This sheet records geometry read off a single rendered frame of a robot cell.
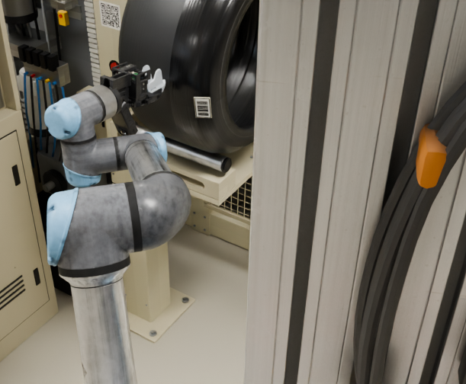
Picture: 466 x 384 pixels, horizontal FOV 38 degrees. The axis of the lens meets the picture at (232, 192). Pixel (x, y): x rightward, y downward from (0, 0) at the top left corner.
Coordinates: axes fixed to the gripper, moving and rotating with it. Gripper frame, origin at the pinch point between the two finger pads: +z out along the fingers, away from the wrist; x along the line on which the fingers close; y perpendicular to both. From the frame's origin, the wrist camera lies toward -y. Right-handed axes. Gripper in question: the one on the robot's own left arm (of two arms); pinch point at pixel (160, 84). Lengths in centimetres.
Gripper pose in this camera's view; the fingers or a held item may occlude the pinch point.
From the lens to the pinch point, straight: 168.2
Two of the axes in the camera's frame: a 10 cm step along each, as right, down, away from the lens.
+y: 0.9, -8.6, -5.1
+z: 5.2, -4.0, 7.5
